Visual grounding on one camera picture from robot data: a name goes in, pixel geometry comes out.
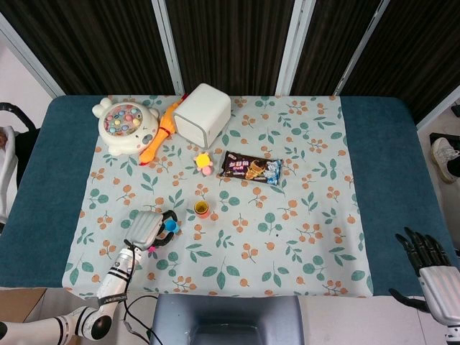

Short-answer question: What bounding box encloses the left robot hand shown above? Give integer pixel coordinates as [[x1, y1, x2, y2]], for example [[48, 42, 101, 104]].
[[126, 210, 179, 258]]

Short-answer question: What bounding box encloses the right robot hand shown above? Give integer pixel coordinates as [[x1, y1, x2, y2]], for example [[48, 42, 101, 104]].
[[389, 226, 460, 326]]

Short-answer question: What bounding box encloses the orange plastic cup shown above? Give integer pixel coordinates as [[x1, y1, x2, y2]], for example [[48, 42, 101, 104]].
[[193, 201, 211, 219]]

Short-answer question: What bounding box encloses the small yellow pink toy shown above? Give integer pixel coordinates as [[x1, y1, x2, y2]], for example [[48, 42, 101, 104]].
[[193, 152, 216, 176]]

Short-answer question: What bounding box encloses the orange rubber chicken toy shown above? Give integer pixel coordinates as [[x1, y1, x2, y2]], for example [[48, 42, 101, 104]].
[[138, 93, 190, 167]]

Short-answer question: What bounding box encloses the white fishing game toy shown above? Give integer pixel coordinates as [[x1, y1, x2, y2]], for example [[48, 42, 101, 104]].
[[91, 96, 160, 157]]

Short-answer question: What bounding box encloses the floral print tablecloth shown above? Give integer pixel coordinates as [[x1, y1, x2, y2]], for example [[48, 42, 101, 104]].
[[63, 93, 374, 299]]

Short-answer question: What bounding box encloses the teal table cover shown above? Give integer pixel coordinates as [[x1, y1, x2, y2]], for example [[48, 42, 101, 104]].
[[0, 95, 452, 290]]

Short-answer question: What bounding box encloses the dark chocolate snack package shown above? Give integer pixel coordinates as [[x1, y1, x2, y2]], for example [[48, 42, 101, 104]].
[[218, 149, 285, 186]]

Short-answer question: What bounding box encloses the white sneaker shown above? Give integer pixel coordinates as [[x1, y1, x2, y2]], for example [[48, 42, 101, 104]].
[[431, 137, 460, 184]]

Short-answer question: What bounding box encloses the white cube appliance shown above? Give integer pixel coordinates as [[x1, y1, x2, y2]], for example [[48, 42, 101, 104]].
[[172, 83, 232, 149]]

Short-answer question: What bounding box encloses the black chair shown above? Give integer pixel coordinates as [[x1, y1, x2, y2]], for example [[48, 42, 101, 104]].
[[0, 102, 41, 173]]

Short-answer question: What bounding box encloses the white cloth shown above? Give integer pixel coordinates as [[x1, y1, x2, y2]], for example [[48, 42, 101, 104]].
[[0, 125, 19, 224]]

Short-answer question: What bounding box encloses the dark folding screen panel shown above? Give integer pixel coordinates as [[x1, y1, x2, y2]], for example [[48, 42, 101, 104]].
[[337, 0, 460, 125], [290, 0, 385, 96], [0, 0, 184, 98], [163, 0, 299, 96]]

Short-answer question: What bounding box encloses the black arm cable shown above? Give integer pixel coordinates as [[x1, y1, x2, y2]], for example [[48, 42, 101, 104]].
[[123, 239, 137, 299]]

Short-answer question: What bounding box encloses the black floor cable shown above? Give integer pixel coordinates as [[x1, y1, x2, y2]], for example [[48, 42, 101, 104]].
[[121, 295, 161, 345]]

